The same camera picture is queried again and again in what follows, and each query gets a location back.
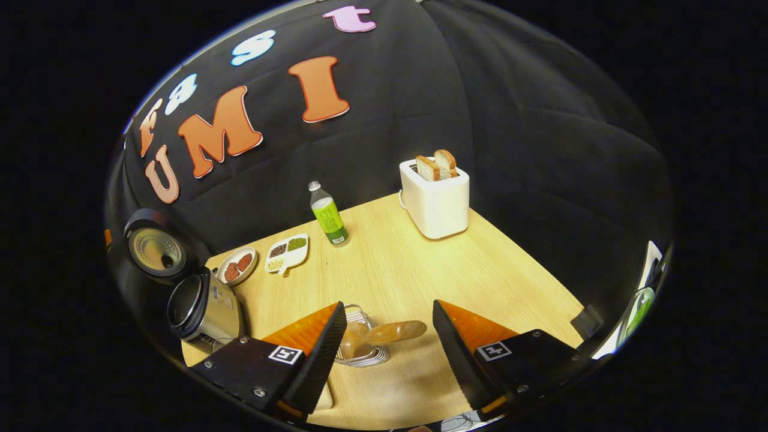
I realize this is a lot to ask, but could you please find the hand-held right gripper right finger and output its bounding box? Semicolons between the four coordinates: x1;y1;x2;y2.
432;300;592;421

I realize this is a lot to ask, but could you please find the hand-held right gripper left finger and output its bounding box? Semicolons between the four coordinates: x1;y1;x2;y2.
192;301;349;424

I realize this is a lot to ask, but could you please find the metal wire chopstick holder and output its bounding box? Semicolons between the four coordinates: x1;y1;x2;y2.
333;304;391;368

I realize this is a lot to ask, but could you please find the brown wooden spoon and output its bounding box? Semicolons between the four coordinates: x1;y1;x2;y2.
339;320;428;361

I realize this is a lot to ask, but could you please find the silver black rice cooker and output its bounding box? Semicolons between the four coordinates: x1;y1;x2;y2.
123;208;247;356

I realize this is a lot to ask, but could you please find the clear glass tray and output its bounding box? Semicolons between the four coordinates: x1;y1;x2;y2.
309;381;334;412

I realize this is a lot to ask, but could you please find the white divided grain dish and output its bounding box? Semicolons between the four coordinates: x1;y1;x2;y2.
265;233;310;277

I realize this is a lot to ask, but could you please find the white round plate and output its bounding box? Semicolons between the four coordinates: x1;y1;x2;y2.
216;246;259;287

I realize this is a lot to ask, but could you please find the small dark block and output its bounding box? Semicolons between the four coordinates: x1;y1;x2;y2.
570;305;604;340

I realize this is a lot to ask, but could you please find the green label water bottle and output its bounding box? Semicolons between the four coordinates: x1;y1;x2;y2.
308;181;351;247

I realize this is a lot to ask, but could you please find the white toaster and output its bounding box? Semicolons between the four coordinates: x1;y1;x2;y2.
398;157;470;240

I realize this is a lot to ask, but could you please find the black backdrop cloth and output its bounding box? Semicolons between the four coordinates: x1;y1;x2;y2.
105;0;676;361

